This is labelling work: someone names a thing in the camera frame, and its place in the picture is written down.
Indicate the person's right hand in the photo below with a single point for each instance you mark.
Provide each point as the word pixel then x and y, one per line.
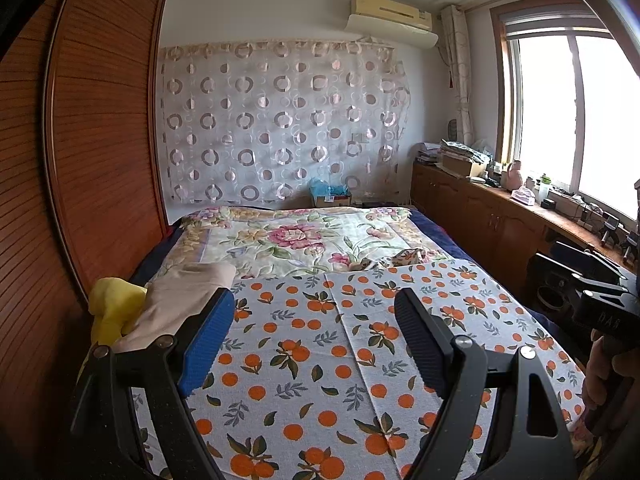
pixel 599 370

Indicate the clear bottle with green cap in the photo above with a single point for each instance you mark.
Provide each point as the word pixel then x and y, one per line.
pixel 544 189

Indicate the white flat box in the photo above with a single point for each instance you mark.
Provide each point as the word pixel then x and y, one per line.
pixel 565 202

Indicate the patterned window curtain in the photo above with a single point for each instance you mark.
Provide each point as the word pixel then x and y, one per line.
pixel 459 70

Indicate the beige printed t-shirt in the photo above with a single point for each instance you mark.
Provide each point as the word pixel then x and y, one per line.
pixel 170 305

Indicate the floral quilt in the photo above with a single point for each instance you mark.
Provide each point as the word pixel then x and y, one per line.
pixel 280 240

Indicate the wooden slatted wardrobe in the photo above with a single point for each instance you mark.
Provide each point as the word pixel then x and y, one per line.
pixel 85 150

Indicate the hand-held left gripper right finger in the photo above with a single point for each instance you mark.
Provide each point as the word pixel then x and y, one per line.
pixel 416 342

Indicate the yellow plush toy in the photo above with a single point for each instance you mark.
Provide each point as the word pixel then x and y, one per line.
pixel 112 310

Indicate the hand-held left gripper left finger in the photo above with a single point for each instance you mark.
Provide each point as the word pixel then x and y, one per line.
pixel 210 340

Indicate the orange fruit print sheet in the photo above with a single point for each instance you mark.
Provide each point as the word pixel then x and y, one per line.
pixel 310 370

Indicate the wooden framed window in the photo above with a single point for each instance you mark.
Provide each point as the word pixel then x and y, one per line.
pixel 545 110

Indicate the cream wall air conditioner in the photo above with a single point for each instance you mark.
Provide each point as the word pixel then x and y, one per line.
pixel 390 17

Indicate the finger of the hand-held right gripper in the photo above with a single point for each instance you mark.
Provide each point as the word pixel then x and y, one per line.
pixel 555 270
pixel 590 260

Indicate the wooden side cabinet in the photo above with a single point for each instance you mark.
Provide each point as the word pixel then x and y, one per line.
pixel 480 220

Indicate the cardboard box with blue bag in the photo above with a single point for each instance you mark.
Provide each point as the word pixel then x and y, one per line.
pixel 330 192

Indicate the tissue box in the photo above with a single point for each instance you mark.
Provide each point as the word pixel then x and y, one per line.
pixel 525 196

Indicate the circle pattern sheer curtain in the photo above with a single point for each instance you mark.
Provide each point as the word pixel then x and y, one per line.
pixel 280 120

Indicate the brown cardboard box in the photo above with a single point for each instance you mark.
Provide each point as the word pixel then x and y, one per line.
pixel 462 166

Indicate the small patterned cloth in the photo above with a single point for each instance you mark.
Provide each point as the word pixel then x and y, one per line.
pixel 406 257

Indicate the stack of papers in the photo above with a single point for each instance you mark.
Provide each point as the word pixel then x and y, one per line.
pixel 455 149

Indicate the dark wall-mounted device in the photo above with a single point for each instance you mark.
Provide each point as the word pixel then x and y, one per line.
pixel 453 128

